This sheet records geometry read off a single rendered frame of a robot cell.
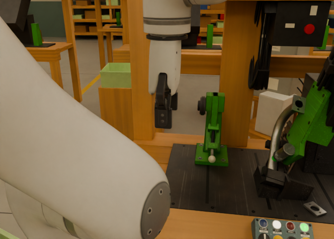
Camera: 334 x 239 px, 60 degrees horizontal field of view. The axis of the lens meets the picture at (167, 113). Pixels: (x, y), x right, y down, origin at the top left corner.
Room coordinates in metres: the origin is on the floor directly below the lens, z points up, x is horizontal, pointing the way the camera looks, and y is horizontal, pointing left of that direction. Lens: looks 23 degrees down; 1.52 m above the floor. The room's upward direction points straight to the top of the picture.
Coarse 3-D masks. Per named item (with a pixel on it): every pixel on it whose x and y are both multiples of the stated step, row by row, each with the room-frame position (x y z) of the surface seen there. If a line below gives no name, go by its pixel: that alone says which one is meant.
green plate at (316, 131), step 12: (312, 96) 0.83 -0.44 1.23; (324, 96) 0.76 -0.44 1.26; (312, 108) 0.79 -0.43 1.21; (324, 108) 0.77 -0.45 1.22; (300, 120) 0.83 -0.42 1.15; (312, 120) 0.76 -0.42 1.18; (324, 120) 0.76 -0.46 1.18; (300, 132) 0.79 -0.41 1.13; (312, 132) 0.77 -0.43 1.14; (324, 132) 0.76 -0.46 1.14; (324, 144) 0.76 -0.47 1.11
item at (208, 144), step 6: (210, 120) 1.03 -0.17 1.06; (210, 126) 1.01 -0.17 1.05; (216, 126) 1.01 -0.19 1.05; (216, 132) 1.02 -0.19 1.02; (210, 138) 1.01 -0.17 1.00; (216, 138) 1.00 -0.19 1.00; (210, 144) 0.96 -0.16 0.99; (216, 144) 0.96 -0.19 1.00; (210, 150) 0.97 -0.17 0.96; (216, 150) 0.97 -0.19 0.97
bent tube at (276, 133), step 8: (296, 96) 0.87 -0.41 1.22; (296, 104) 0.88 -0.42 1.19; (304, 104) 0.85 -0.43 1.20; (288, 112) 0.88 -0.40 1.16; (280, 120) 0.91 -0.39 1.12; (280, 128) 0.91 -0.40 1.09; (272, 136) 0.90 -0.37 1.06; (280, 136) 0.90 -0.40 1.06; (272, 144) 0.88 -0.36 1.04; (272, 152) 0.85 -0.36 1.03; (272, 160) 0.83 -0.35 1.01; (272, 168) 0.81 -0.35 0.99
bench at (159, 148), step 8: (160, 136) 1.25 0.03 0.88; (168, 136) 1.25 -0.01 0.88; (176, 136) 1.25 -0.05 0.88; (184, 136) 1.25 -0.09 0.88; (192, 136) 1.25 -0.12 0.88; (200, 136) 1.25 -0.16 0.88; (144, 144) 1.17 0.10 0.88; (152, 144) 1.17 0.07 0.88; (160, 144) 1.17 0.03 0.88; (168, 144) 1.17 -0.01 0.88; (192, 144) 1.17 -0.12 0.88; (248, 144) 1.17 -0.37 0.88; (256, 144) 1.17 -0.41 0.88; (264, 144) 1.17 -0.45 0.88; (152, 152) 1.10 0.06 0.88; (160, 152) 1.10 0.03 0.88; (168, 152) 1.10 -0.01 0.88; (160, 160) 1.03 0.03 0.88; (168, 160) 1.03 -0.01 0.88
